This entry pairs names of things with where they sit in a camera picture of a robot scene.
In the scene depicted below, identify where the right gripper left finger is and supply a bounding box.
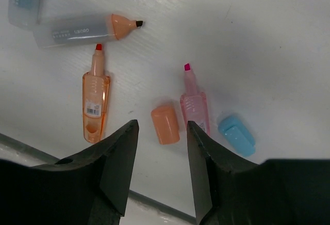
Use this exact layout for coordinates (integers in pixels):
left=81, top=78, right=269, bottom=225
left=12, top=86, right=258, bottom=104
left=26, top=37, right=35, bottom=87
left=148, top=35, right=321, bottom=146
left=1, top=120, right=139, bottom=224

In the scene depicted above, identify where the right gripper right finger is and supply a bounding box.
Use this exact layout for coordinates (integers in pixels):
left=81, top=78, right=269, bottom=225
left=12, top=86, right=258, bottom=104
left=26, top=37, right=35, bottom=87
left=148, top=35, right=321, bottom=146
left=187, top=121, right=329, bottom=224

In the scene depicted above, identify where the blue eraser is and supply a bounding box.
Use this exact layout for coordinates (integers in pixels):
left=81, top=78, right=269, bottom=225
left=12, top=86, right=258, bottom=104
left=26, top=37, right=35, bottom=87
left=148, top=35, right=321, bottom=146
left=218, top=116, right=256, bottom=157

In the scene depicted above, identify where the orange highlighter cap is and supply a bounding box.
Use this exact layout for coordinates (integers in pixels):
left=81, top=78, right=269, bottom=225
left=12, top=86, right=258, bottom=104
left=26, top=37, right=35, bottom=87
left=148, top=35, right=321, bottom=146
left=151, top=104, right=180, bottom=145

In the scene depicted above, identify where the pink highlighter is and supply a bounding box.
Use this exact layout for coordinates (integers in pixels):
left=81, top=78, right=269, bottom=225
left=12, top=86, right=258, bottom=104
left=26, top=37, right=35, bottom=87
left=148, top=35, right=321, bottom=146
left=180, top=63, right=210, bottom=136

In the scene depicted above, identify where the orange highlighter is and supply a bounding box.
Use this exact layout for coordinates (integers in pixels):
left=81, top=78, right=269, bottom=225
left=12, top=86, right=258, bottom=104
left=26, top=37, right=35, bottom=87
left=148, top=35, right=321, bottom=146
left=82, top=43, right=111, bottom=143

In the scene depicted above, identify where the blue marker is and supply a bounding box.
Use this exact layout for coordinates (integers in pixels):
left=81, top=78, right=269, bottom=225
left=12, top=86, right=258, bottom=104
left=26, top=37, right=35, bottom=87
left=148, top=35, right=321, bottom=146
left=8, top=0, right=41, bottom=30

